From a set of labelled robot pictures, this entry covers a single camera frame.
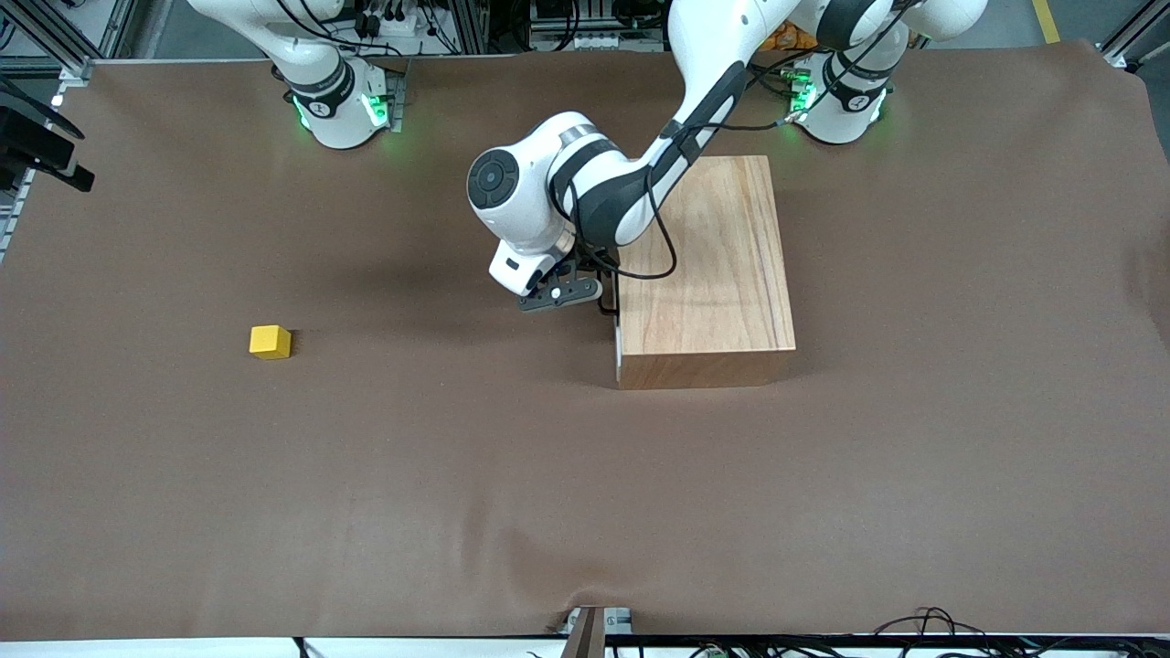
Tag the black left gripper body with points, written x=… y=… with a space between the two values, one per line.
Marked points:
x=592 y=266

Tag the aluminium frame profile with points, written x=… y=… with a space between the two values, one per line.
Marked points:
x=1122 y=46
x=73 y=66
x=468 y=27

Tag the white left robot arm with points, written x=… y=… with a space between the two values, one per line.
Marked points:
x=535 y=219

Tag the brown table cover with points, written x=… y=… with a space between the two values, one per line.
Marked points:
x=585 y=475

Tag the white power strip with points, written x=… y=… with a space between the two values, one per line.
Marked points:
x=393 y=20

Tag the white perforated side rail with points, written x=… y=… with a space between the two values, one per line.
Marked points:
x=9 y=228

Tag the yellow wooden block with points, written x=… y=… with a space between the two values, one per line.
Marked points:
x=269 y=342

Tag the wooden cabinet box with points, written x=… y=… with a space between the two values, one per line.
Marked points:
x=722 y=274

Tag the orange lumpy pile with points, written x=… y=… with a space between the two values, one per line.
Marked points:
x=791 y=38

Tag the metal table edge bracket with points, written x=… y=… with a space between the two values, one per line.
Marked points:
x=585 y=635

